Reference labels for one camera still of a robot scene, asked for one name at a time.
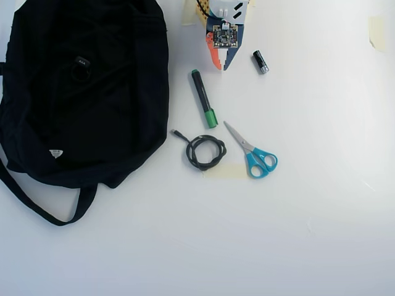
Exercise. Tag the yellow perforated base block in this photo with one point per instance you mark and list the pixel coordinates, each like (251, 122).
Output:
(200, 17)

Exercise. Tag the beige masking tape strip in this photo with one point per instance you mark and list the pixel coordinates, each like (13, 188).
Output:
(188, 15)
(228, 172)
(377, 34)
(251, 2)

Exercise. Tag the black fabric bag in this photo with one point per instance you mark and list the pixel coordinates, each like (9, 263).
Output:
(77, 123)

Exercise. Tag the small black flashlight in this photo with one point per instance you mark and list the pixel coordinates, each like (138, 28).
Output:
(260, 61)

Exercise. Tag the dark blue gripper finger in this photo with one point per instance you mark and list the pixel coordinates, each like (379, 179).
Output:
(231, 57)

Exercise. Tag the bare camera circuit board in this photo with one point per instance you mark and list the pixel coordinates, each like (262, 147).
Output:
(225, 36)

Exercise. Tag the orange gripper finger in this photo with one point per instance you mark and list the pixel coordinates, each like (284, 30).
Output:
(216, 58)

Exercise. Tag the black marker with green cap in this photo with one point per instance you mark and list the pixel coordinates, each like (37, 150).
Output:
(200, 92)

